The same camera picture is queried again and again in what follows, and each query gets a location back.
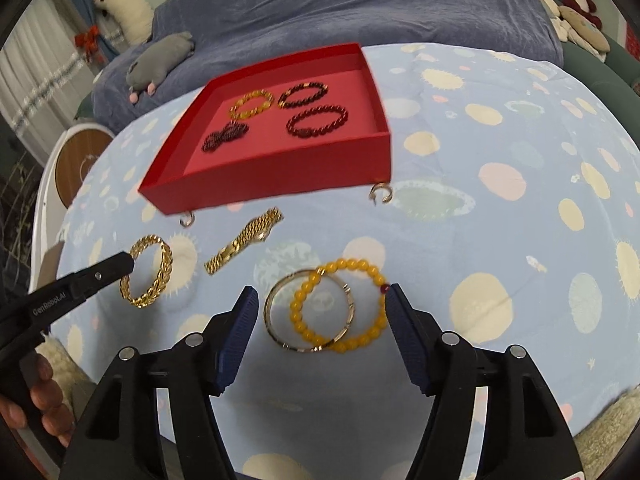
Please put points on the green sofa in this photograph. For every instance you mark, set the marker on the green sofa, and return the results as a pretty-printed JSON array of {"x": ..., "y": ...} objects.
[{"x": 600, "y": 75}]

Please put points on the red cardboard box tray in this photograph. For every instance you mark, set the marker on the red cardboard box tray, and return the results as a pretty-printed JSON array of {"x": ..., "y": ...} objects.
[{"x": 300, "y": 170}]

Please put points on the grey plush toy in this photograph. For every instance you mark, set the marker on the grey plush toy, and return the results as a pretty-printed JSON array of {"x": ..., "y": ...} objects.
[{"x": 160, "y": 57}]

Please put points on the blue grey blanket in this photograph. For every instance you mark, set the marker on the blue grey blanket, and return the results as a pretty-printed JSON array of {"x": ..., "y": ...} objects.
[{"x": 375, "y": 5}]

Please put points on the person's left hand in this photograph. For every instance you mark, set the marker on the person's left hand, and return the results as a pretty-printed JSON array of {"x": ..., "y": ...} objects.
[{"x": 42, "y": 380}]

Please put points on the light blue printed tablecloth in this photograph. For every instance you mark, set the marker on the light blue printed tablecloth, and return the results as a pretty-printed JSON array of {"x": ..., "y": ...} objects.
[{"x": 500, "y": 235}]

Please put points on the thin gold bangle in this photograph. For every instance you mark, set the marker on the thin gold bangle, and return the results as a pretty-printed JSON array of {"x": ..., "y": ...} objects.
[{"x": 267, "y": 305}]

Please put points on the blue curtain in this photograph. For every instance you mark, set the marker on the blue curtain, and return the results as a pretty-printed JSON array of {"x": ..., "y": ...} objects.
[{"x": 107, "y": 47}]

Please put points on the red bow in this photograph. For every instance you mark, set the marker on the red bow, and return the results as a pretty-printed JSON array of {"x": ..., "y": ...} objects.
[{"x": 87, "y": 40}]

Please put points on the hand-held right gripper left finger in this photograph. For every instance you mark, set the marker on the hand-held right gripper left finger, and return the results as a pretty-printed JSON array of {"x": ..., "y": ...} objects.
[{"x": 240, "y": 330}]

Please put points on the cream fluffy rug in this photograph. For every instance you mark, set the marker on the cream fluffy rug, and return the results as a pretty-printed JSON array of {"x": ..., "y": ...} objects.
[{"x": 60, "y": 360}]

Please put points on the cookie shaped plush pillow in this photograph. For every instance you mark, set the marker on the cookie shaped plush pillow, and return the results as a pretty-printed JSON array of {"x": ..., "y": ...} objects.
[{"x": 585, "y": 30}]

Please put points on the white curtain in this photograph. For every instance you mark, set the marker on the white curtain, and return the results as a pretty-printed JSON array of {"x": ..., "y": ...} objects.
[{"x": 35, "y": 75}]

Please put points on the cream plush toy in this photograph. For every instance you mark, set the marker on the cream plush toy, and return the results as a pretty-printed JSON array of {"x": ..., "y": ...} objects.
[{"x": 550, "y": 7}]

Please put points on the white alpaca plush toy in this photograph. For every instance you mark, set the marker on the white alpaca plush toy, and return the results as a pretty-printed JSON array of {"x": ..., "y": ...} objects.
[{"x": 130, "y": 12}]

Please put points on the white round wooden-top device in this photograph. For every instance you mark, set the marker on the white round wooden-top device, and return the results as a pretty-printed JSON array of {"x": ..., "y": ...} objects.
[{"x": 75, "y": 160}]

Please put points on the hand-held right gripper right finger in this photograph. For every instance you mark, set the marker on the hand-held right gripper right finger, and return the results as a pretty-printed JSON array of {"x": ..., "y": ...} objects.
[{"x": 405, "y": 330}]

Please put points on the gold wrist watch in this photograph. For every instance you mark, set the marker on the gold wrist watch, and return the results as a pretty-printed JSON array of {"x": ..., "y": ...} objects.
[{"x": 235, "y": 247}]

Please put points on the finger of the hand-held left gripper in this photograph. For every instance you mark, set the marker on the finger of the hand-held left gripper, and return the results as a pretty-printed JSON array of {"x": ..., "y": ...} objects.
[{"x": 85, "y": 282}]

